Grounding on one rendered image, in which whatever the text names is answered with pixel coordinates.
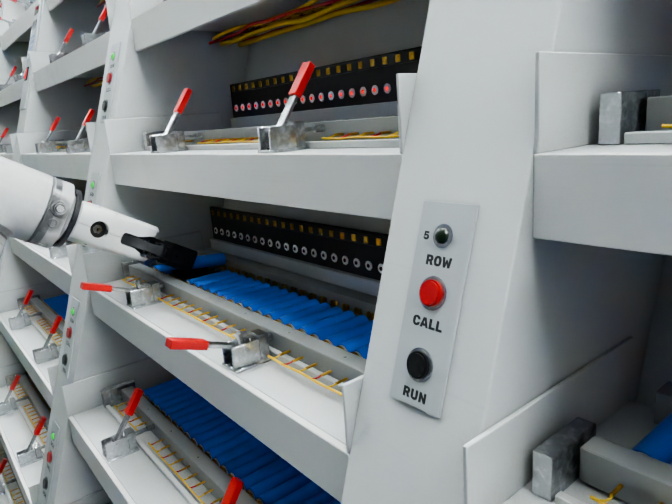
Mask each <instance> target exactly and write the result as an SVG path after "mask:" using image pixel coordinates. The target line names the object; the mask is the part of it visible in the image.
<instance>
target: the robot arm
mask: <svg viewBox="0 0 672 504"><path fill-rule="evenodd" d="M82 198H83V195H82V192H81V191H80V190H77V189H76V190H75V187H74V185H73V184H71V183H69V182H66V181H64V180H61V179H58V178H56V177H53V176H51V175H48V174H45V173H43V172H40V171H38V170H35V169H32V168H30V167H27V166H25V165H22V164H20V163H17V162H14V161H12V160H9V159H7V158H4V157H1V156H0V258H1V256H2V253H3V250H4V247H5V244H6V241H7V239H8V238H9V237H12V238H16V239H19V240H22V241H26V242H29V243H32V244H35V245H38V246H42V247H45V248H49V247H51V246H52V245H53V246H54V247H57V248H59V247H60V246H62V245H63V244H64V243H65V242H66V241H67V240H68V241H71V242H74V243H77V244H81V245H84V246H87V247H90V248H94V249H97V250H100V251H103V252H107V253H111V254H114V255H118V256H122V257H126V258H130V259H134V260H139V261H143V262H144V261H146V260H148V258H151V259H154V260H157V262H160V263H163V264H164V265H167V266H170V267H173V268H176V269H179V270H182V271H185V272H188V273H189V272H191V271H192V268H193V265H194V263H195V260H196V257H197V255H198V252H197V251H195V250H192V249H189V248H186V247H184V246H181V245H178V244H175V243H172V242H169V241H166V240H164V241H162V240H159V239H156V238H155V237H151V236H155V235H156V233H157V232H159V229H158V228H157V227H156V226H153V225H150V224H147V223H144V222H142V221H139V220H136V219H134V218H131V217H128V216H125V215H123V214H120V213H117V212H114V211H112V210H109V209H106V208H104V207H101V206H98V205H95V204H92V203H89V202H85V201H82ZM144 251H145V252H144ZM146 257H147V258H146Z"/></svg>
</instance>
